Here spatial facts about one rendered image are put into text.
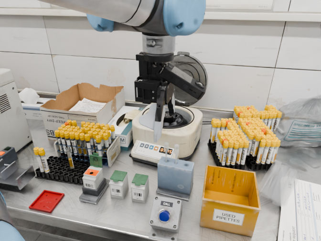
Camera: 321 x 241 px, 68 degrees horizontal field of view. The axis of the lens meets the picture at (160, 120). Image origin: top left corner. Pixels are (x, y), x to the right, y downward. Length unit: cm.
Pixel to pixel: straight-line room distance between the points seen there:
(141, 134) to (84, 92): 47
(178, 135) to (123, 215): 30
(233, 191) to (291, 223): 16
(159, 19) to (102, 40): 84
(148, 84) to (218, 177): 34
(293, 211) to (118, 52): 91
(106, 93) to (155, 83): 63
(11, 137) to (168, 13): 80
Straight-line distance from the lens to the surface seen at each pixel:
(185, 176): 69
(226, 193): 76
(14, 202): 84
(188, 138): 82
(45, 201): 80
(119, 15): 32
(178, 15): 34
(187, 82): 56
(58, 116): 98
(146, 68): 57
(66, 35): 126
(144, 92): 58
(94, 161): 74
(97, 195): 74
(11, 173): 88
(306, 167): 98
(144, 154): 84
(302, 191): 85
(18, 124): 103
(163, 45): 53
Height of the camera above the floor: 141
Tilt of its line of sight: 28 degrees down
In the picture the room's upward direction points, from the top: straight up
